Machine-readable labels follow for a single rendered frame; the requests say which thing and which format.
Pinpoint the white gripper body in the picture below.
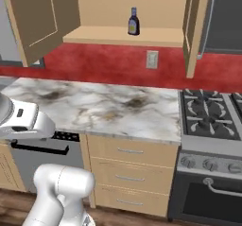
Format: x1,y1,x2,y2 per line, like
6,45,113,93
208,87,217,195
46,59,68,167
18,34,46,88
0,110,57,142

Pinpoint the silver dishwasher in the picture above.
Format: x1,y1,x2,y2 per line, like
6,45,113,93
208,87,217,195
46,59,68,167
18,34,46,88
9,130,86,195

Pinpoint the narrow tan wall cabinet door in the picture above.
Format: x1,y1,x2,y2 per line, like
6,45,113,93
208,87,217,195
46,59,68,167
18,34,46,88
181,0,212,79

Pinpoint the tan wall cabinet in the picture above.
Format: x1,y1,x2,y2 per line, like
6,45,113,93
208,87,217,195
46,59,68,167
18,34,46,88
54,0,194,48

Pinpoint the tan drawer front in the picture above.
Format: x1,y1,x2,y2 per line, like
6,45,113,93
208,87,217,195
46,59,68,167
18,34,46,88
89,157,177,196
93,183,172,218
86,134,180,168

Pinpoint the silver stove knob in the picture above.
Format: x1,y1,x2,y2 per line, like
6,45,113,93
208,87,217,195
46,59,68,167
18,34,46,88
202,157,219,173
227,161,242,175
181,155,197,170

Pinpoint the tan base cabinet door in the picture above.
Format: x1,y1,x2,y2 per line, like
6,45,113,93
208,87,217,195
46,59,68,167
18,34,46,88
0,141,26,192

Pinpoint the wide tan wall cabinet door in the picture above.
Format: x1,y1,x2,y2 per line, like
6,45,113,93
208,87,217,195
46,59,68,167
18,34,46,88
2,0,81,68

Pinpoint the silver drawer handle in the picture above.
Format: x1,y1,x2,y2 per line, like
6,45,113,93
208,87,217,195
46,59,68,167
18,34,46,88
116,147,145,155
115,198,144,207
114,174,147,183

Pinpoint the dark grey microwave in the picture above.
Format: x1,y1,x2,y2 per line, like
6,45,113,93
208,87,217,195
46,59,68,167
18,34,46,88
199,0,242,55

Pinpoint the grey wall outlet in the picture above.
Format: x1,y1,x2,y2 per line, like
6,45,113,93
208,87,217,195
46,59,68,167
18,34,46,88
146,49,160,70

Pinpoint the black dishwasher handle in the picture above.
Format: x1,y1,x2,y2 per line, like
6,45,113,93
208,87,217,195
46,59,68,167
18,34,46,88
10,139,70,156

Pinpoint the dark condiment bottle yellow label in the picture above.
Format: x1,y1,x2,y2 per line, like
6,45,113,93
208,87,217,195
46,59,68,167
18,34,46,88
127,7,141,37

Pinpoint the silver gas stove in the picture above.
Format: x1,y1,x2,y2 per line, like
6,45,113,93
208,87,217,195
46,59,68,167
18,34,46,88
167,88,242,226

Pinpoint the black oven door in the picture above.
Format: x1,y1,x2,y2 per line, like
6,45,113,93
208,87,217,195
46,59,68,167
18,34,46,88
167,171,242,226

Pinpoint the silver oven door handle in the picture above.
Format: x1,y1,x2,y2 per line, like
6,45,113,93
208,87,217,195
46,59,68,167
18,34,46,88
202,177,242,199

